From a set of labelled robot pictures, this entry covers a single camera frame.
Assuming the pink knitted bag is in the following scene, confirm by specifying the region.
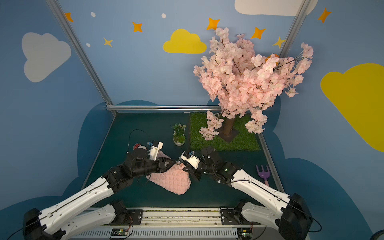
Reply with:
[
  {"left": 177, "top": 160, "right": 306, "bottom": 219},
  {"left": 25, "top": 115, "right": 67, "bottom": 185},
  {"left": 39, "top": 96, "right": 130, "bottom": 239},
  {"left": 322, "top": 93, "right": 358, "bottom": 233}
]
[{"left": 147, "top": 161, "right": 191, "bottom": 195}]

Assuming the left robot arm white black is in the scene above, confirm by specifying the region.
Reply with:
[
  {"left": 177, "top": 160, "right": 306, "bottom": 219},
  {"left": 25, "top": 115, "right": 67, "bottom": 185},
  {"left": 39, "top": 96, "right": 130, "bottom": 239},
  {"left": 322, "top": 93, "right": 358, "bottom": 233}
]
[{"left": 23, "top": 149, "right": 176, "bottom": 240}]

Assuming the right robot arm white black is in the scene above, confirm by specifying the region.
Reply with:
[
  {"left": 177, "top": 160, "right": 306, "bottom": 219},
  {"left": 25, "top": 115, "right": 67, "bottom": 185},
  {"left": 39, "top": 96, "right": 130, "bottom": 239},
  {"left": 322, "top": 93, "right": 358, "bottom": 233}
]
[{"left": 180, "top": 147, "right": 314, "bottom": 240}]

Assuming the small potted green plant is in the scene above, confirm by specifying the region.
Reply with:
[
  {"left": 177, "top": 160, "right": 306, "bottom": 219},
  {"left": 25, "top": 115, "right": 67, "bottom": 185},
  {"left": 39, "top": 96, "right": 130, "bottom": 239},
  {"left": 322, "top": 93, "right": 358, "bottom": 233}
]
[{"left": 172, "top": 124, "right": 187, "bottom": 147}]

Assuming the small red white toy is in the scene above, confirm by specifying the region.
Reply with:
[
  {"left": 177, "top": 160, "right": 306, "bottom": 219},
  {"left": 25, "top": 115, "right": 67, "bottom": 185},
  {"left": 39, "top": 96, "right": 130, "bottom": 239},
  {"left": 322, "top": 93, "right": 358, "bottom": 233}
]
[{"left": 133, "top": 144, "right": 147, "bottom": 151}]

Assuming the green artificial grass mat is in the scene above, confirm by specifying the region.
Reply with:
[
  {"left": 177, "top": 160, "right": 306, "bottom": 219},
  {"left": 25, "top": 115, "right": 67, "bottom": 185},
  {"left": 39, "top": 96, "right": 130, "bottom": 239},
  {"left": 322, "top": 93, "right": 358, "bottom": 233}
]
[{"left": 189, "top": 113, "right": 262, "bottom": 152}]

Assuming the purple pink toy fork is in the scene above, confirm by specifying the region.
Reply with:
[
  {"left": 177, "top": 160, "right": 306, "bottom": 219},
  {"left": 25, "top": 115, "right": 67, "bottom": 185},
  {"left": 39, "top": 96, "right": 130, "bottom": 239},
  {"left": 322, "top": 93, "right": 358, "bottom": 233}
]
[{"left": 256, "top": 165, "right": 271, "bottom": 187}]

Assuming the right green circuit board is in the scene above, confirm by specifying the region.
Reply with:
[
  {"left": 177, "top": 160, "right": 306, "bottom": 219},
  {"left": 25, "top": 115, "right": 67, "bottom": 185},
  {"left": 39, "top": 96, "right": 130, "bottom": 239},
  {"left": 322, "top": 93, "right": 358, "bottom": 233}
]
[{"left": 237, "top": 228, "right": 253, "bottom": 240}]

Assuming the green circuit board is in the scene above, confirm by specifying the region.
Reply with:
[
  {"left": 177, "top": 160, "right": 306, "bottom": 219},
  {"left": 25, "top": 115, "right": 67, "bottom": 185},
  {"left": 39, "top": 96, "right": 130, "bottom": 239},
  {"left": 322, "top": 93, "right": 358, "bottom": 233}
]
[
  {"left": 237, "top": 228, "right": 253, "bottom": 240},
  {"left": 110, "top": 229, "right": 130, "bottom": 238}
]

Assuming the left green circuit board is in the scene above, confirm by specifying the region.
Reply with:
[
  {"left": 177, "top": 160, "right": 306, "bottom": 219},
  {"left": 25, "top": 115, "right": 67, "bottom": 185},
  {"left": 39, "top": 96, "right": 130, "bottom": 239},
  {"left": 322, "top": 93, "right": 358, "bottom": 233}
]
[{"left": 110, "top": 229, "right": 130, "bottom": 238}]

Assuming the pink cherry blossom tree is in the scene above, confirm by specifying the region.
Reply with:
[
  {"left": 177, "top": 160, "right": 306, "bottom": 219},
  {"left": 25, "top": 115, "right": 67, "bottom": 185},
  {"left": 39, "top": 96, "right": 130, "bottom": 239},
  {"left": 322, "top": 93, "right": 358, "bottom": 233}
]
[{"left": 194, "top": 28, "right": 314, "bottom": 141}]

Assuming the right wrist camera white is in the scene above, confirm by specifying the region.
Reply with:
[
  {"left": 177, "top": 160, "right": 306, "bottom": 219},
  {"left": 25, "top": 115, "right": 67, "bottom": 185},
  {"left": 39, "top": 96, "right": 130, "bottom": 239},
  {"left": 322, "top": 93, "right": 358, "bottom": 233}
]
[{"left": 180, "top": 150, "right": 201, "bottom": 169}]

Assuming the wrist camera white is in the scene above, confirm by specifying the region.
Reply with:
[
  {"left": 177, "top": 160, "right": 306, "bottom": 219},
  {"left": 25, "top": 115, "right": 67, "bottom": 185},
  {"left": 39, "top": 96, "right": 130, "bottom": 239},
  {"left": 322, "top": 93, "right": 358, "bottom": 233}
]
[
  {"left": 180, "top": 150, "right": 201, "bottom": 169},
  {"left": 148, "top": 141, "right": 163, "bottom": 161}
]

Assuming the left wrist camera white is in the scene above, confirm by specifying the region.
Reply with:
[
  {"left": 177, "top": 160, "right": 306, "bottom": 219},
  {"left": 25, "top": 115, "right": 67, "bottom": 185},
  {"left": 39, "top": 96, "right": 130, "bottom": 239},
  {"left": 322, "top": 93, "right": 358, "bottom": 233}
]
[{"left": 148, "top": 141, "right": 163, "bottom": 161}]

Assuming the aluminium front rail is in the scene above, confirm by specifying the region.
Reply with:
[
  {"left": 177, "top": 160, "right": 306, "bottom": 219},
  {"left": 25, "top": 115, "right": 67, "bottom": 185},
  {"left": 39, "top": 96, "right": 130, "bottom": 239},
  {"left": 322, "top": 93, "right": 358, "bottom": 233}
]
[{"left": 72, "top": 208, "right": 282, "bottom": 240}]

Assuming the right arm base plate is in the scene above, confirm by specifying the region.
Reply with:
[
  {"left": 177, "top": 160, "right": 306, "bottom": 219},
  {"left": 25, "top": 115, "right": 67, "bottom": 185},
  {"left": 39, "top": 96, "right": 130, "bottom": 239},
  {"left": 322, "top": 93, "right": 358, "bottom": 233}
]
[{"left": 220, "top": 208, "right": 251, "bottom": 226}]

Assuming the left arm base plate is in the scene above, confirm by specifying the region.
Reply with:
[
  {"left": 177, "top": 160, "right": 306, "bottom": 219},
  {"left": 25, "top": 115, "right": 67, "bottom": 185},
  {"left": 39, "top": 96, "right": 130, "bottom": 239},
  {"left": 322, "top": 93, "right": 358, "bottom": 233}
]
[{"left": 120, "top": 209, "right": 144, "bottom": 226}]

